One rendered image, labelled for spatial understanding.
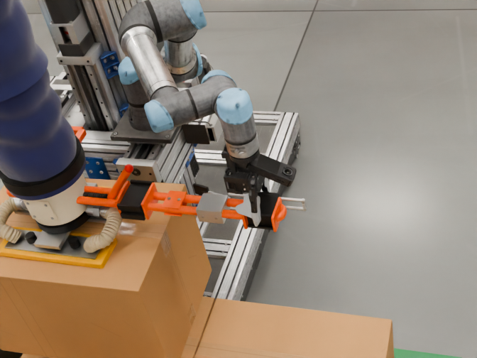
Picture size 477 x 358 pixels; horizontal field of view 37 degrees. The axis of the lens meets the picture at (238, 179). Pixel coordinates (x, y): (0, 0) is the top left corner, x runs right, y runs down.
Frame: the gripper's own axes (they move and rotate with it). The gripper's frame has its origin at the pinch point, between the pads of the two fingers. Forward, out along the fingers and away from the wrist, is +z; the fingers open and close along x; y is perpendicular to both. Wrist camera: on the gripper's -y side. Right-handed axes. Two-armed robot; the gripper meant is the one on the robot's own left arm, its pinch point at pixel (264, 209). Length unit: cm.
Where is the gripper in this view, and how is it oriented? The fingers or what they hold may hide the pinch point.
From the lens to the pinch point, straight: 180.0
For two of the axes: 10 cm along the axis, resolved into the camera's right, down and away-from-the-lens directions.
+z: 1.6, 7.2, 6.8
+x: -2.8, 6.9, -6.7
